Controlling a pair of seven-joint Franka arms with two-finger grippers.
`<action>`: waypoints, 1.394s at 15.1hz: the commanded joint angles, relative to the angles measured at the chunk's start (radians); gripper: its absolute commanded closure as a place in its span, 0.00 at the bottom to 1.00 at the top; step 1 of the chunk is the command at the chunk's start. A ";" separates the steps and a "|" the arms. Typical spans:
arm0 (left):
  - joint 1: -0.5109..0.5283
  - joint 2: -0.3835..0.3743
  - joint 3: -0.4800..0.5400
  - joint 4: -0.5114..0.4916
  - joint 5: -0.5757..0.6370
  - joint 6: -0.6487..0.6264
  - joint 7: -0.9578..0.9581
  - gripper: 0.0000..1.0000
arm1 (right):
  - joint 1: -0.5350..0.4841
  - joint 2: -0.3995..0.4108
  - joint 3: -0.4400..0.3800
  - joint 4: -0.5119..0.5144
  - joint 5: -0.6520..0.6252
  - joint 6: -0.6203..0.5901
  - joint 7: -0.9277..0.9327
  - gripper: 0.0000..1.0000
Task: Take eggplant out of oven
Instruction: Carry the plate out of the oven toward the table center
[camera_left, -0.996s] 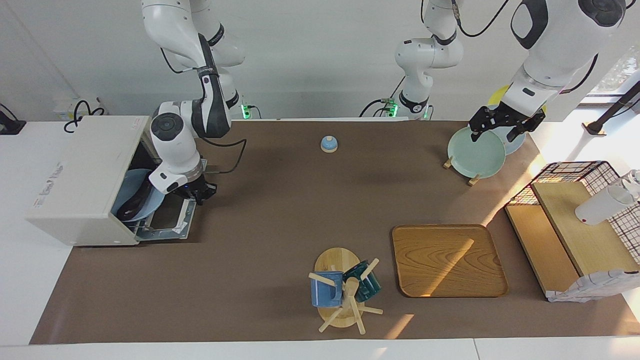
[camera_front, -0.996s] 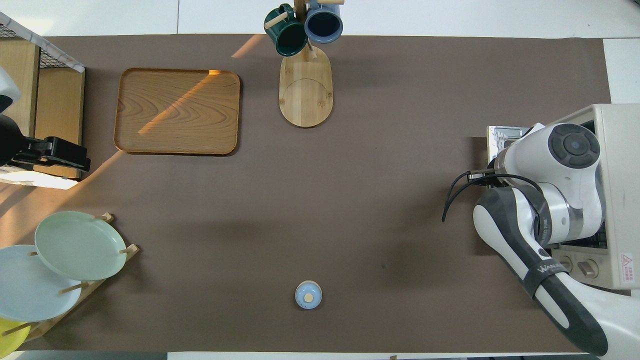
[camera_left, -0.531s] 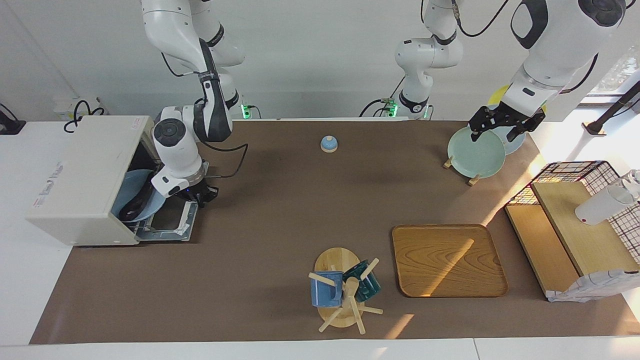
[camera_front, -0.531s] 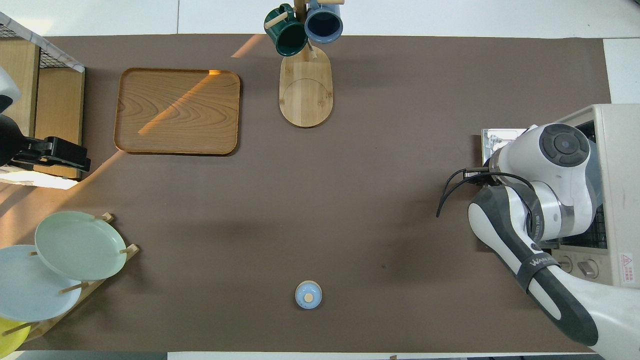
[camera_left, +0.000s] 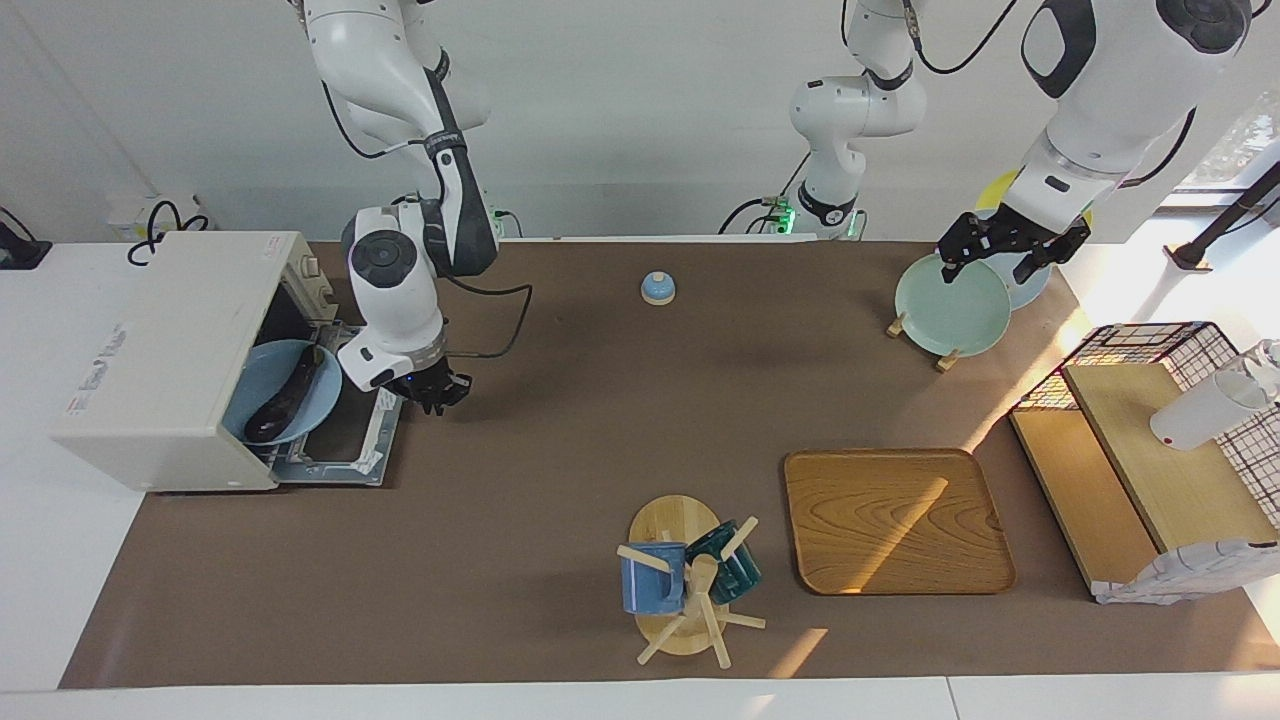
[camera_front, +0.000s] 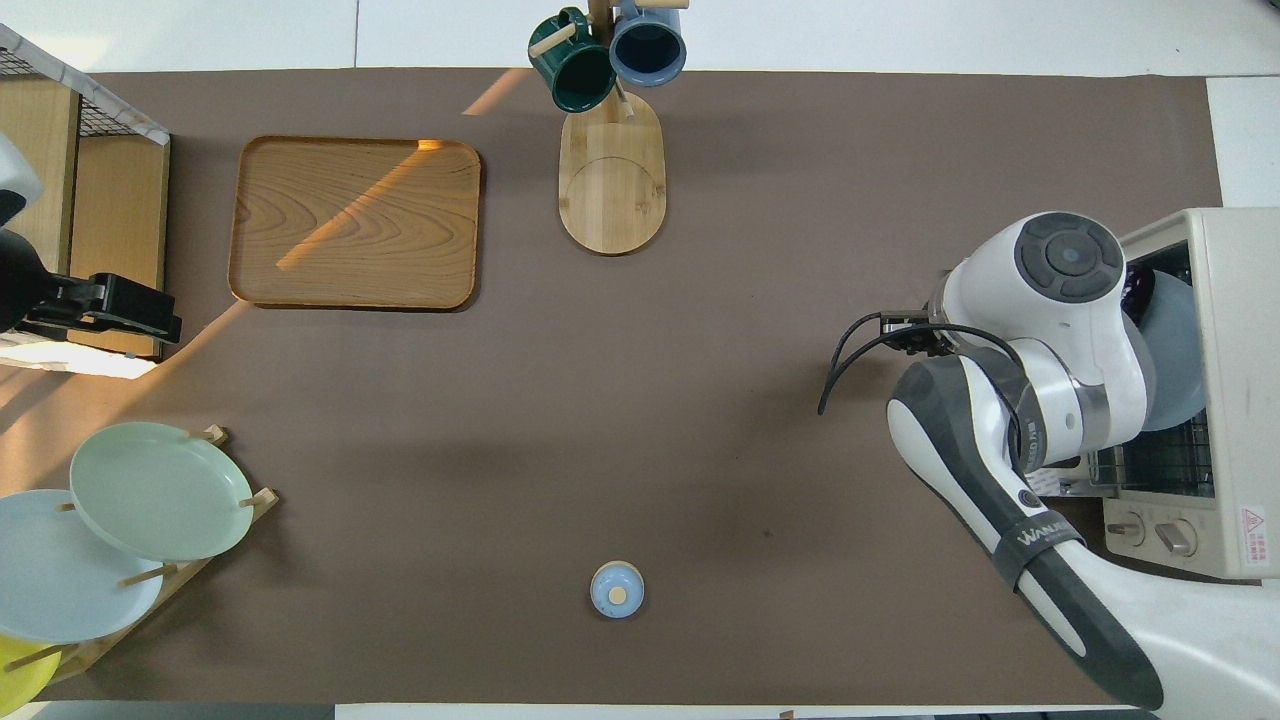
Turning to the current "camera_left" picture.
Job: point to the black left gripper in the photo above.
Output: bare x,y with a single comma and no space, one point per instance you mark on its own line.
1010,238

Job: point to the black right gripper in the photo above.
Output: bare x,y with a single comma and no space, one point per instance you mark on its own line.
430,380

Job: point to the glass oven door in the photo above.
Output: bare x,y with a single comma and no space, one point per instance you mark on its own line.
378,440

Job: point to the dark purple eggplant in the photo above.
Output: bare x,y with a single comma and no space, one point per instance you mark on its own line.
285,405

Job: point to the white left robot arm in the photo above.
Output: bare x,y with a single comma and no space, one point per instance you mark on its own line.
1110,90

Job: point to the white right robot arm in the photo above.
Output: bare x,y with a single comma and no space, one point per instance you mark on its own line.
385,300

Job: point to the beige toaster oven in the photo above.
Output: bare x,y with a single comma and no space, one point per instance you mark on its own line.
160,360

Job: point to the pale blue racked plate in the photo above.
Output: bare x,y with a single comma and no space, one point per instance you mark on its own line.
1028,290

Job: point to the pale green plate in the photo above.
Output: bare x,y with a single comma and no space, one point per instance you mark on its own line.
950,305

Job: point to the yellow plate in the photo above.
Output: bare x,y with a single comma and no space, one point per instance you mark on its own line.
1003,190

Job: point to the wooden plate rack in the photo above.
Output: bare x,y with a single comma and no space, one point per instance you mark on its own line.
947,360

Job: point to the brown table mat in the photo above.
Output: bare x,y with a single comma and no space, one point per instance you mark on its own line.
600,450

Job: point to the small blue white bell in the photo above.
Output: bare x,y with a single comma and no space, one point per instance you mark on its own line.
658,290

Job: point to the black stand pole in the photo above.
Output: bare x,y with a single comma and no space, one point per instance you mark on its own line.
1225,215

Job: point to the white cylinder cup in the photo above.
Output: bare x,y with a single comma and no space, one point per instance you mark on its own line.
1200,415

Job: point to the wooden mug tree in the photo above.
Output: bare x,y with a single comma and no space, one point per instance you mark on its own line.
672,520

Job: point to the window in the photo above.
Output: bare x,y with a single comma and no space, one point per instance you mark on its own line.
1235,150

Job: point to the wooden tray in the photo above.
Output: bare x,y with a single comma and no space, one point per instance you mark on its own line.
895,520

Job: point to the blue mug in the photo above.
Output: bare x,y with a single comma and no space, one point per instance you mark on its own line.
650,585

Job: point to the dark green mug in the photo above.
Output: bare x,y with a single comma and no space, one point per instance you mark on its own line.
740,575

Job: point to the black device on table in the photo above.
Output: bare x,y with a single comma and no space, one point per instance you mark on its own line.
15,250

